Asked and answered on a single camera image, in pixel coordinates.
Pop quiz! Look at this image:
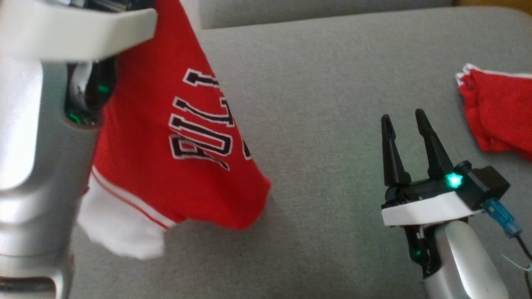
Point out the red white basketball jersey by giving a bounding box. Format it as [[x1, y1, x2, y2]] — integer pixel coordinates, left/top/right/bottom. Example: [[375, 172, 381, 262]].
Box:
[[77, 0, 273, 260]]

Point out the yellow sofa back cushion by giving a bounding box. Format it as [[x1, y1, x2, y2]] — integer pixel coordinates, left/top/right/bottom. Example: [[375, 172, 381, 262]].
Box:
[[453, 0, 532, 15]]

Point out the red shorts white stripe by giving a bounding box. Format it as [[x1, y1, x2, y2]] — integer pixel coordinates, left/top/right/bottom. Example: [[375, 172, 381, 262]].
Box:
[[455, 63, 532, 162]]

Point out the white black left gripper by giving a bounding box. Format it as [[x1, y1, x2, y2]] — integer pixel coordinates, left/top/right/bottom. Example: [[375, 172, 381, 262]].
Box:
[[0, 0, 158, 127]]

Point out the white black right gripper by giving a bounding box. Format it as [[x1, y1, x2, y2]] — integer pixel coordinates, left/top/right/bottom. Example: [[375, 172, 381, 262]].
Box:
[[381, 109, 485, 279]]

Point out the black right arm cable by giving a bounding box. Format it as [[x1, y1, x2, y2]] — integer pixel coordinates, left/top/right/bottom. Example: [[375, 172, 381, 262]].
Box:
[[484, 199, 532, 299]]

